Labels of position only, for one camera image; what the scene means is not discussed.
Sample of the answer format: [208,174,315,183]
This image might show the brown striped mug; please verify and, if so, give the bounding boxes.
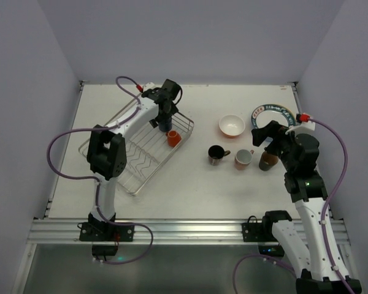
[208,145,231,166]

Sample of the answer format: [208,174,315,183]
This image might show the blue mug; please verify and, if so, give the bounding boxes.
[158,117,172,133]

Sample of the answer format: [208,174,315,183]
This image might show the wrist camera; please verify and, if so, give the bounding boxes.
[285,120,316,135]
[143,82,156,92]

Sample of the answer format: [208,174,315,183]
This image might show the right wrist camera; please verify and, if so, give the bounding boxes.
[285,120,316,135]

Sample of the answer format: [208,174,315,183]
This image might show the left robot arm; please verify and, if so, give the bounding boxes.
[86,79,182,223]

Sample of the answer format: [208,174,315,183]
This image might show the black mug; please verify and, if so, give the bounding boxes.
[258,151,279,172]

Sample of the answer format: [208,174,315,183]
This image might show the aluminium mounting rail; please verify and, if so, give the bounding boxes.
[27,217,350,246]

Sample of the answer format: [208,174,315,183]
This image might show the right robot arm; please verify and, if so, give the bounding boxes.
[251,121,362,293]

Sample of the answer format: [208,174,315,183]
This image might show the dark green plate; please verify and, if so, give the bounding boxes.
[251,104,296,129]

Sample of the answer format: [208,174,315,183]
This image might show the pink textured cup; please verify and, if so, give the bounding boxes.
[234,149,254,170]

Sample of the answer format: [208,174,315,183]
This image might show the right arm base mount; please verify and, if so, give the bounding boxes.
[241,210,292,257]

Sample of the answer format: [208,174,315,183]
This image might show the orange bowl white inside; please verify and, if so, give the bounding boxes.
[218,115,246,138]

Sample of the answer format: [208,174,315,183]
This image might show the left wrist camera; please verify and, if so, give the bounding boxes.
[143,82,156,92]

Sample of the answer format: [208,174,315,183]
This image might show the orange red mug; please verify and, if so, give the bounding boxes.
[166,130,182,148]

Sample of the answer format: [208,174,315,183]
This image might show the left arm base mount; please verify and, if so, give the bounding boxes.
[77,214,134,261]

